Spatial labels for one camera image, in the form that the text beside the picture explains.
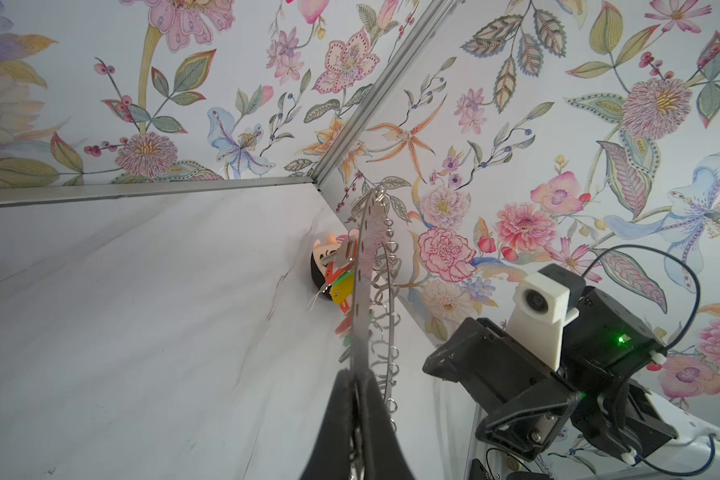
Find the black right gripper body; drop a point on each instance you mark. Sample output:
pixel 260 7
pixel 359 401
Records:
pixel 526 404

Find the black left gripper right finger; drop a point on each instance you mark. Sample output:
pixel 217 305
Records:
pixel 381 455

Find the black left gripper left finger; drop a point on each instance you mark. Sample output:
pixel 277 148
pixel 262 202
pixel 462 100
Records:
pixel 330 457

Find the large metal keyring with keys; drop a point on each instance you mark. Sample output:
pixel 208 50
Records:
pixel 366 293

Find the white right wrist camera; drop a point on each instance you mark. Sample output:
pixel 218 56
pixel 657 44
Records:
pixel 539 317

